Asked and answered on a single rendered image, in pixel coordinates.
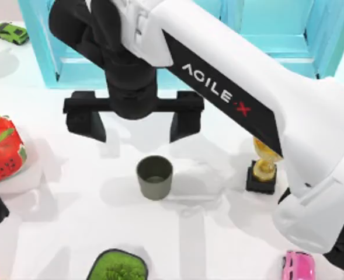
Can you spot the grey-green cup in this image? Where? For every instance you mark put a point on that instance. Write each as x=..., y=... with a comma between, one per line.
x=154, y=181

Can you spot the light blue rack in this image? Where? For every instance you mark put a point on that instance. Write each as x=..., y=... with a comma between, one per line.
x=37, y=58

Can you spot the gold trophy with black base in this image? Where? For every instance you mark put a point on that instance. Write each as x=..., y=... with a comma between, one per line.
x=262, y=178

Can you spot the green toy car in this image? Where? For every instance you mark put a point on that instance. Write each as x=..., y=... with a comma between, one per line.
x=9, y=32

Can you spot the black pot with green plant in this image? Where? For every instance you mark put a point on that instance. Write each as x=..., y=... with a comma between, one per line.
x=117, y=266

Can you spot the pink toy car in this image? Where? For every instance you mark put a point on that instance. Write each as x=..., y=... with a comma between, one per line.
x=298, y=266

